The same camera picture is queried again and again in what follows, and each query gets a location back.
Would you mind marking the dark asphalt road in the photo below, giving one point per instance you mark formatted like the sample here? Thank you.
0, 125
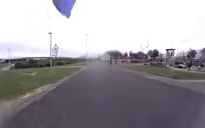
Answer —
113, 100

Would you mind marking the small bare tree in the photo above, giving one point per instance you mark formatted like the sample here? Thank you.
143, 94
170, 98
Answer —
55, 51

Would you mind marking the grass strip beside pavement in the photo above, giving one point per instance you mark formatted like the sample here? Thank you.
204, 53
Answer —
163, 71

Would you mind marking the blue flag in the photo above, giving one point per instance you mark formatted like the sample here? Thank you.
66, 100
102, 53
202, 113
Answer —
65, 6

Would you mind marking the pale concrete kerb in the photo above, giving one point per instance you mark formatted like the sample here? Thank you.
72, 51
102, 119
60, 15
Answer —
40, 93

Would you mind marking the tower-like structure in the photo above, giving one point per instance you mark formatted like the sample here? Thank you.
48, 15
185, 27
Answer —
170, 54

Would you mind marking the row of dark bushes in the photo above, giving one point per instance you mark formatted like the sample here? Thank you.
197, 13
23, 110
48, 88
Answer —
30, 63

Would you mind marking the pale grey side pavement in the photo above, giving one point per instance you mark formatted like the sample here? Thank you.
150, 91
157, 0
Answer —
186, 83

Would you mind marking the grass verge with bushes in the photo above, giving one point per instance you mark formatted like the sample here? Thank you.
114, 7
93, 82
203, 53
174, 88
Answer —
16, 81

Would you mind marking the row of trees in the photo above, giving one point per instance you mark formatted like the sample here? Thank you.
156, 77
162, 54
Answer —
190, 56

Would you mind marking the pale lamp post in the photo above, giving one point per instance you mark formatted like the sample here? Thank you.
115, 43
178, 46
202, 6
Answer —
50, 51

